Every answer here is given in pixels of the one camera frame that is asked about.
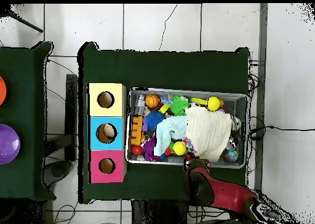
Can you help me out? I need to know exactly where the blue spiky ball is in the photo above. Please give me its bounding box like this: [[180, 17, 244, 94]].
[[146, 110, 166, 132]]

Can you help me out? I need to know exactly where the black cable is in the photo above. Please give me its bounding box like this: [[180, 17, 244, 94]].
[[248, 125, 315, 140]]

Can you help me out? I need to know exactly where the green spiky ball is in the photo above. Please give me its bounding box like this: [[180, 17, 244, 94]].
[[169, 94, 191, 116]]

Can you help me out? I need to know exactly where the clear mesh bin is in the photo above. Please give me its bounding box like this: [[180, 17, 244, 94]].
[[124, 87, 248, 169]]

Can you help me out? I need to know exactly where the purple spiky toy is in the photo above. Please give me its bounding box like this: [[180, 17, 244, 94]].
[[142, 137, 158, 161]]

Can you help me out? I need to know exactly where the dark green side table cloth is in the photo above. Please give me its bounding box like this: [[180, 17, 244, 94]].
[[0, 41, 56, 201]]

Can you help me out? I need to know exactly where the purple bowl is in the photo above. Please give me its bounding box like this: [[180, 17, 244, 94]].
[[0, 123, 21, 165]]

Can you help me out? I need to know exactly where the orange building block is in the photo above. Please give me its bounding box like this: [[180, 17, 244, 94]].
[[130, 116, 144, 146]]

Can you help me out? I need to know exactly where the light teal waffle cloth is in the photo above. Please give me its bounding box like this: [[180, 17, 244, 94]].
[[153, 115, 189, 157]]

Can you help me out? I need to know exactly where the large yellow ball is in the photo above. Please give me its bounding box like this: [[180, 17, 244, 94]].
[[205, 96, 221, 111]]

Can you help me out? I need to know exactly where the orange bowl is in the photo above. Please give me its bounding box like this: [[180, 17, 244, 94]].
[[0, 76, 7, 106]]

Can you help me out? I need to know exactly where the cream waffle cloth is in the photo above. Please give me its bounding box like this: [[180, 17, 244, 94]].
[[184, 106, 233, 162]]

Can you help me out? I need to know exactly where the orange toy basketball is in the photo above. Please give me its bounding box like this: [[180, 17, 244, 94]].
[[145, 94, 161, 109]]

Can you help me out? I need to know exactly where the wooden box with three holes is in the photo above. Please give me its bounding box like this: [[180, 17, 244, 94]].
[[87, 82, 127, 184]]

